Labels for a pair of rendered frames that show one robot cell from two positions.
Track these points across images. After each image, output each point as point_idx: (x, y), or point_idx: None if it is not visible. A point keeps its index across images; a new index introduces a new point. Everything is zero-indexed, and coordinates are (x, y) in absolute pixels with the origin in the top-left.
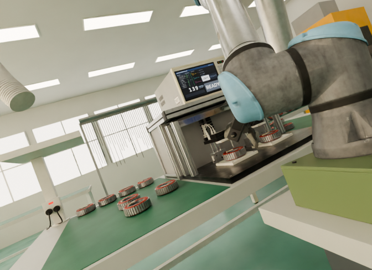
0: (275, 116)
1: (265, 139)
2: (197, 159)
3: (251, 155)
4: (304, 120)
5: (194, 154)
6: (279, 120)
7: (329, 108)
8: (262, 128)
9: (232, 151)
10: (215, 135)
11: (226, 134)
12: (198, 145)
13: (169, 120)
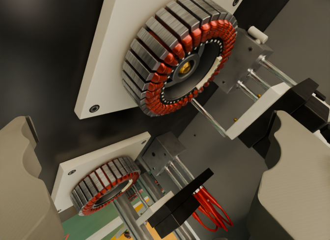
0: (134, 229)
1: (106, 172)
2: (303, 27)
3: (83, 75)
4: (112, 212)
5: (323, 34)
6: (125, 220)
7: None
8: (162, 184)
9: (194, 79)
10: (319, 113)
11: (302, 135)
12: (319, 72)
13: None
